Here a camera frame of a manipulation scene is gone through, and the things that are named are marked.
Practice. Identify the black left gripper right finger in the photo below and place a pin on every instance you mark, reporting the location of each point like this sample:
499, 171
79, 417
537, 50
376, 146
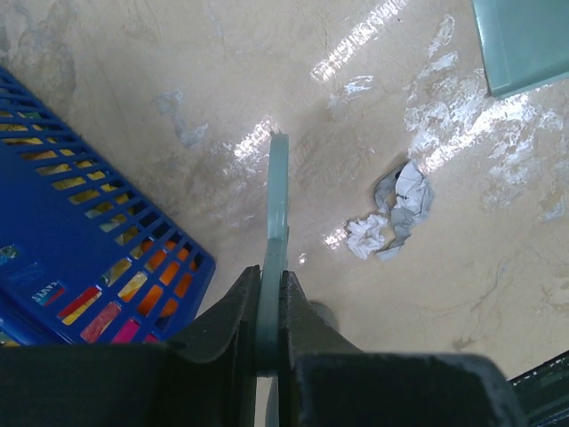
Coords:
325, 380

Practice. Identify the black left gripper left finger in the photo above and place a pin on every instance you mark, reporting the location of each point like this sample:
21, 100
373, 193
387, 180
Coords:
202, 376

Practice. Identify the green hand brush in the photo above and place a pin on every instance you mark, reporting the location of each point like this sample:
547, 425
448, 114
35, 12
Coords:
275, 263

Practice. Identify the small white scrap front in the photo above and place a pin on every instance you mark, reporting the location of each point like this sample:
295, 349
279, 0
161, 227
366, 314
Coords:
364, 235

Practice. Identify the grey printed paper scrap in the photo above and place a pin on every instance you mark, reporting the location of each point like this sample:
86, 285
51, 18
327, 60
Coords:
406, 196

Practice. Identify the green plastic dustpan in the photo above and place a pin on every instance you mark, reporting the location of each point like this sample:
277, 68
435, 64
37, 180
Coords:
524, 44

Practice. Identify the blue plastic basket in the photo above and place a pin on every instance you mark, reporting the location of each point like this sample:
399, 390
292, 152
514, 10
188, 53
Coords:
85, 256

